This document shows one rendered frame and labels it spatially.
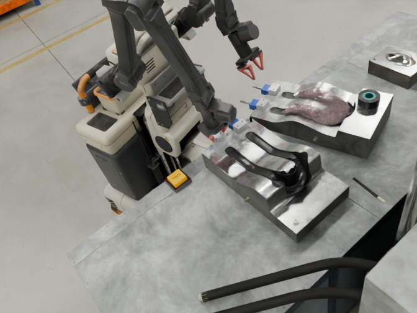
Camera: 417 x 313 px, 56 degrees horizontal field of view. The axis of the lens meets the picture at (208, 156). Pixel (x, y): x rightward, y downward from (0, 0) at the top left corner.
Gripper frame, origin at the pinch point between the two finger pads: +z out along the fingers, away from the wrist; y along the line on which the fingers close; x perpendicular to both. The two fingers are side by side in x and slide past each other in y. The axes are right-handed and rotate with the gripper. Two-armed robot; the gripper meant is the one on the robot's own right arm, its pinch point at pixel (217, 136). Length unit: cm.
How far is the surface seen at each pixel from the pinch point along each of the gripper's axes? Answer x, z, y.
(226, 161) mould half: -9.5, 3.0, -4.5
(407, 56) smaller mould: -23, 16, 88
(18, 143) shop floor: 194, 115, -84
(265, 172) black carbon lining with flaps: -25.5, -1.4, 1.2
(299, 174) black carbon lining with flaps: -33.4, 1.9, 9.5
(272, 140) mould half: -14.9, 5.1, 14.7
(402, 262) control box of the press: -77, -69, -17
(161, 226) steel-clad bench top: -9.8, 7.1, -38.6
